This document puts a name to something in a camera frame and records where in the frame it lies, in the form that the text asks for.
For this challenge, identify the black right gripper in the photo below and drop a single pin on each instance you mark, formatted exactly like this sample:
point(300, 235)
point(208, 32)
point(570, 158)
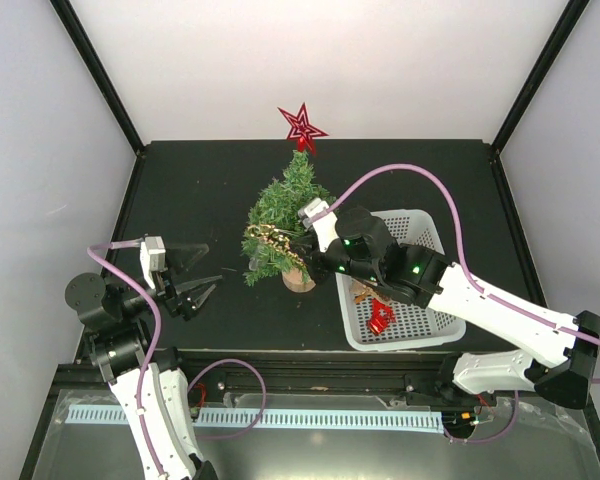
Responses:
point(318, 272)

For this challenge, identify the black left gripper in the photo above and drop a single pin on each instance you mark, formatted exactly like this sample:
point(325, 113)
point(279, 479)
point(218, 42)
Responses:
point(176, 298)

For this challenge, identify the gold merry christmas sign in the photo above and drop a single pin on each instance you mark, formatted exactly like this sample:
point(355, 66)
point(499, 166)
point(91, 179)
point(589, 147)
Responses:
point(276, 242)

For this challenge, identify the small green christmas tree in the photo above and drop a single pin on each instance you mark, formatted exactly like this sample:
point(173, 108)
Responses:
point(278, 204)

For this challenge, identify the white perforated plastic basket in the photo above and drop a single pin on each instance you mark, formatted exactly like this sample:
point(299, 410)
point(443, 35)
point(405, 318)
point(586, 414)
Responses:
point(413, 327)

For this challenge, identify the red star ornament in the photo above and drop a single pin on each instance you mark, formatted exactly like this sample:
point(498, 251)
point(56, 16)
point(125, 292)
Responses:
point(301, 130)

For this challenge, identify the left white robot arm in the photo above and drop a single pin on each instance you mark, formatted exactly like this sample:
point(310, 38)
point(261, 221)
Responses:
point(148, 384)

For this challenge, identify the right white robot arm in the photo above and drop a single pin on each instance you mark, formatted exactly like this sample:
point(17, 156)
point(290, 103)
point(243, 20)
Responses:
point(555, 354)

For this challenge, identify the clear light battery box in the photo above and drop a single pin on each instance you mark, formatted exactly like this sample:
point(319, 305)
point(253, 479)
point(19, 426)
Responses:
point(258, 260)

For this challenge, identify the red reindeer ornament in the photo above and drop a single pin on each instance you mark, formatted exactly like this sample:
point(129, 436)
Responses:
point(380, 309)

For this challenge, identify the red gift box ornament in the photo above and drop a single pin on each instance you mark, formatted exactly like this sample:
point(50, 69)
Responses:
point(377, 325)

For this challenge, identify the right circuit board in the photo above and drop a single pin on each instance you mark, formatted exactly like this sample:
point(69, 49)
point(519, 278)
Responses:
point(473, 417)

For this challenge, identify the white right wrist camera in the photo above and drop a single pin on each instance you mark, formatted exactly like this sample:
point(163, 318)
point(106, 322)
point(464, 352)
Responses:
point(315, 216)

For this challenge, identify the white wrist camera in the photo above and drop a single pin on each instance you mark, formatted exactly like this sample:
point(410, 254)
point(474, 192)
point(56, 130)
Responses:
point(152, 258)
point(315, 216)

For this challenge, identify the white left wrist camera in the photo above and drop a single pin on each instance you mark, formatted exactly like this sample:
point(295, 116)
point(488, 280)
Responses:
point(152, 258)

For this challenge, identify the white slotted cable duct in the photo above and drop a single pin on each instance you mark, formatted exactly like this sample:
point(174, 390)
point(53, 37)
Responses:
point(355, 420)

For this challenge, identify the left black frame post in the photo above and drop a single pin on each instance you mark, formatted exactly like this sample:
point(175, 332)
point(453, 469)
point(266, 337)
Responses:
point(87, 52)

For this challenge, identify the black frame post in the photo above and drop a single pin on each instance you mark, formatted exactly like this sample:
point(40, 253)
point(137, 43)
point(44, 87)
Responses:
point(549, 53)
point(87, 52)

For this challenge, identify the right black frame post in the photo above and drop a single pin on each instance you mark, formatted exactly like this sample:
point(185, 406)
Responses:
point(549, 53)

